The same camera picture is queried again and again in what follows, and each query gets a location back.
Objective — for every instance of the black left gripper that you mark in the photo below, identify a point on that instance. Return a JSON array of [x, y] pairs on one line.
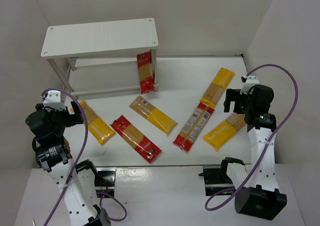
[[75, 114]]

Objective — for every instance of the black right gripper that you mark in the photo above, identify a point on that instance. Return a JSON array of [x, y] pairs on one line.
[[230, 101]]

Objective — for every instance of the red pasta bag label side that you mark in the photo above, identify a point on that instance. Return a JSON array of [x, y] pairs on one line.
[[193, 127]]

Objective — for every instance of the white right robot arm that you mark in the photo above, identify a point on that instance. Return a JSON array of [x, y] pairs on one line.
[[257, 192]]

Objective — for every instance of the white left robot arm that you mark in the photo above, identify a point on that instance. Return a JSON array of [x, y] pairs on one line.
[[75, 181]]

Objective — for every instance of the yellow pasta bag upper right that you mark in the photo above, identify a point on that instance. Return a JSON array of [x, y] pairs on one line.
[[217, 87]]

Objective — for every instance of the yellow pasta bag far left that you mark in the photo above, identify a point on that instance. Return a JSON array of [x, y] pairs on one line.
[[97, 127]]

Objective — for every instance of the yellow Pastatime pasta bag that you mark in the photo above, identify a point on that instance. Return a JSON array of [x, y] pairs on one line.
[[225, 130]]

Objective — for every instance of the white two-tier shelf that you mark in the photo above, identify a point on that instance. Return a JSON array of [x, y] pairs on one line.
[[103, 57]]

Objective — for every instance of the yellow pasta bag centre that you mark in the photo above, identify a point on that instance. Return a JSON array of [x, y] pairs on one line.
[[153, 114]]

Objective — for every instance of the red pasta bag on shelf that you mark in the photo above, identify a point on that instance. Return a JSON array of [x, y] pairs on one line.
[[145, 72]]

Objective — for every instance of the red pasta bag front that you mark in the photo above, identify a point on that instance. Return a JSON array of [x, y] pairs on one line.
[[136, 139]]

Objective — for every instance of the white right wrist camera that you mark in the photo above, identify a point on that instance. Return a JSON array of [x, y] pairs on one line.
[[249, 81]]

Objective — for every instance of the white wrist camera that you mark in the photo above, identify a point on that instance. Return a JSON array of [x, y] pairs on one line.
[[53, 100], [249, 81]]

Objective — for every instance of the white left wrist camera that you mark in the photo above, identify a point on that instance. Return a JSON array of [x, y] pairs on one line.
[[53, 100]]

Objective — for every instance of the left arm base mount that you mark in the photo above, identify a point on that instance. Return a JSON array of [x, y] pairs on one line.
[[105, 181]]

